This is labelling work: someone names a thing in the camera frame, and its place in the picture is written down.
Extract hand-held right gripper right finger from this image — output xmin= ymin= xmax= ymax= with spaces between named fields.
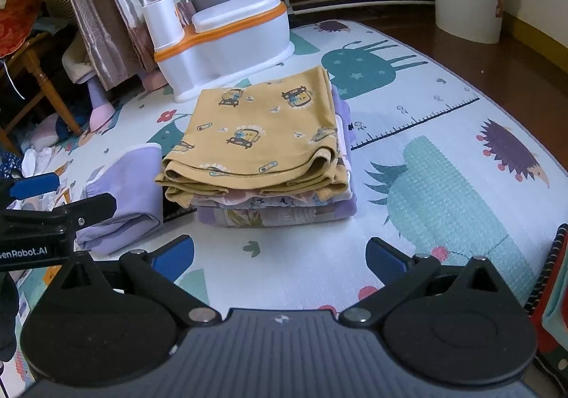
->
xmin=339 ymin=237 xmax=504 ymax=328

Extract stack of folded clothes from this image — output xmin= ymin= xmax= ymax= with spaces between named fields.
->
xmin=197 ymin=84 xmax=358 ymax=229

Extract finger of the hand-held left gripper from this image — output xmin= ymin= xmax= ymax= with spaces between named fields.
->
xmin=0 ymin=192 xmax=119 ymax=244
xmin=0 ymin=173 xmax=61 ymax=208

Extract teal folded garment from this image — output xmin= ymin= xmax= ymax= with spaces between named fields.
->
xmin=545 ymin=287 xmax=568 ymax=339

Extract yellow printed pants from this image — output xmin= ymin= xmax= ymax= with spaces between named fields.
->
xmin=154 ymin=67 xmax=351 ymax=207

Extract printed play mat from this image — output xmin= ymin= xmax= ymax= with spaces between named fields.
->
xmin=0 ymin=18 xmax=563 ymax=398

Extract pinkish brown curtain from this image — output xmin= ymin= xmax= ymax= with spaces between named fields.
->
xmin=52 ymin=0 xmax=196 ymax=92

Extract cream cloth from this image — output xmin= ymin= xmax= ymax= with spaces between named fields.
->
xmin=61 ymin=31 xmax=97 ymax=84

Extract white crumpled socks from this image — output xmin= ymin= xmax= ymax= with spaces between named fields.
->
xmin=21 ymin=144 xmax=72 ymax=186

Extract wooden chair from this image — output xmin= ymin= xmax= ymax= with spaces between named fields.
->
xmin=0 ymin=31 xmax=83 ymax=156

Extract dark dotted folded garment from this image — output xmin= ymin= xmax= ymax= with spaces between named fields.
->
xmin=528 ymin=223 xmax=568 ymax=376

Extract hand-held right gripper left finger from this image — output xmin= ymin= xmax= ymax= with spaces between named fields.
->
xmin=53 ymin=235 xmax=223 ymax=328

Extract white and orange potty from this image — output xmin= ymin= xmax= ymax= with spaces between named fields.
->
xmin=142 ymin=0 xmax=295 ymax=104

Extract lilac crumpled cloth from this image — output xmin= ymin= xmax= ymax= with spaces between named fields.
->
xmin=75 ymin=142 xmax=163 ymax=255

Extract red cushion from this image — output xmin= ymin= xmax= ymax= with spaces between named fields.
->
xmin=0 ymin=0 xmax=42 ymax=58

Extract pink plastic stand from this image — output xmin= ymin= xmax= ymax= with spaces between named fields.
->
xmin=86 ymin=77 xmax=117 ymax=133

